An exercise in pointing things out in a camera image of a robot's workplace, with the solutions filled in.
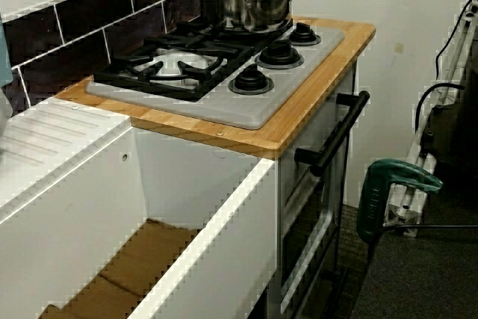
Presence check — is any grey stove top plate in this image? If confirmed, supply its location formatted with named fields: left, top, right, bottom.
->
left=84, top=22, right=345, bottom=129

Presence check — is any black stove knob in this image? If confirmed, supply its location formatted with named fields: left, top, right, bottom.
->
left=255, top=38, right=304, bottom=70
left=228, top=64, right=276, bottom=95
left=288, top=22, right=322, bottom=47

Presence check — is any black burner grate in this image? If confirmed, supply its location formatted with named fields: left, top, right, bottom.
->
left=93, top=33, right=258, bottom=102
left=170, top=16, right=295, bottom=53

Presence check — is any green clamp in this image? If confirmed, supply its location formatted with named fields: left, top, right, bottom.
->
left=356, top=158, right=444, bottom=241

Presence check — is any brown cardboard sheet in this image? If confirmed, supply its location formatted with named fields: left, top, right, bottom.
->
left=39, top=217, right=205, bottom=319

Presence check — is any white sink basin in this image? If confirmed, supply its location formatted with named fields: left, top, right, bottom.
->
left=0, top=96, right=279, bottom=319

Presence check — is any teal box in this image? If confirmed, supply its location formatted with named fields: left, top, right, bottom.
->
left=0, top=22, right=14, bottom=88

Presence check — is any black oven door handle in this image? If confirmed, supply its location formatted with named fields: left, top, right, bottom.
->
left=294, top=90, right=370, bottom=177

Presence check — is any aluminium frame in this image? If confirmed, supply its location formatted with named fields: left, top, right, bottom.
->
left=384, top=12, right=478, bottom=238

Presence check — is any thick looped black cable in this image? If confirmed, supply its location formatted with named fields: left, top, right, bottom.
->
left=414, top=82, right=467, bottom=137

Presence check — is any thin black cable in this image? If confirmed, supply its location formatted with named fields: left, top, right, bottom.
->
left=435, top=0, right=478, bottom=81

